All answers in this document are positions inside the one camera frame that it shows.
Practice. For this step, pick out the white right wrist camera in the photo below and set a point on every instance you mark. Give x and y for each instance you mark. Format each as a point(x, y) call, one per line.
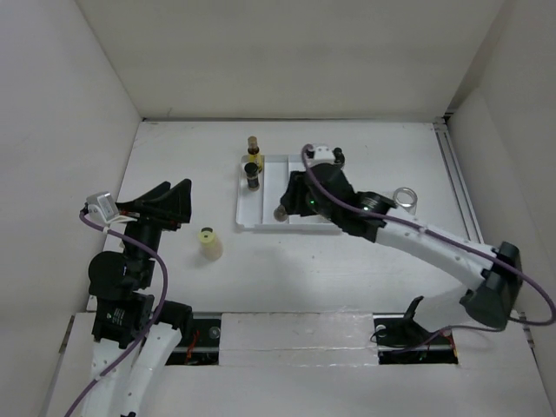
point(317, 154)

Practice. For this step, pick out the aluminium rail right side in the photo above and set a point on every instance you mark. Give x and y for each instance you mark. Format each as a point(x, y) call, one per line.
point(456, 178)

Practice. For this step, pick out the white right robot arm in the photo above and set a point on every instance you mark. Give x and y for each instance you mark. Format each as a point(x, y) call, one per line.
point(488, 276)

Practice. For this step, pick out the black-lid dark spice bottle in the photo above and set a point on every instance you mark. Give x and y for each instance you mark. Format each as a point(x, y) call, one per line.
point(251, 171)

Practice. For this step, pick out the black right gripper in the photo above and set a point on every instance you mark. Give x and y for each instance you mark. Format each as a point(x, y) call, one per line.
point(294, 195)

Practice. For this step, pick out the yellow-lid beige spice bottle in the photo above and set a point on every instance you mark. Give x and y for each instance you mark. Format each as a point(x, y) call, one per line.
point(211, 246)

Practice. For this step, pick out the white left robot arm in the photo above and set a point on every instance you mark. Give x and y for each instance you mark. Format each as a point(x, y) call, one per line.
point(136, 327)

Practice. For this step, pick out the black-capped grinder brown spice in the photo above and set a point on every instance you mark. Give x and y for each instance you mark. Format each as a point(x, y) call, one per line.
point(339, 158)

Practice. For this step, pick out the silver-lid glass jar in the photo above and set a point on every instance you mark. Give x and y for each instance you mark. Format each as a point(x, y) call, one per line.
point(406, 198)

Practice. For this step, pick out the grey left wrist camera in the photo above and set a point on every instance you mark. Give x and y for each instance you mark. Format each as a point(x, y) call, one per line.
point(101, 207)

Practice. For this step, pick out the yellow label sauce bottle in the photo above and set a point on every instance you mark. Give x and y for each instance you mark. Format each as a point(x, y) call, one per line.
point(254, 153)

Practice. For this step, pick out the black-lid brown spice bottle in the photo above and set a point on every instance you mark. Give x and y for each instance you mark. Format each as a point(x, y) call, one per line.
point(280, 214)

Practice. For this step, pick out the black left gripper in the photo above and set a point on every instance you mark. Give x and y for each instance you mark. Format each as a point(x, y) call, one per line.
point(175, 208)

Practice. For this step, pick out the white foam front board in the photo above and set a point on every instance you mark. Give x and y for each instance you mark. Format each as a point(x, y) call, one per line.
point(325, 365)

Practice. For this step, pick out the white divided organizer tray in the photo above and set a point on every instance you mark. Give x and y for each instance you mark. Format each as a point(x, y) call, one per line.
point(255, 209)

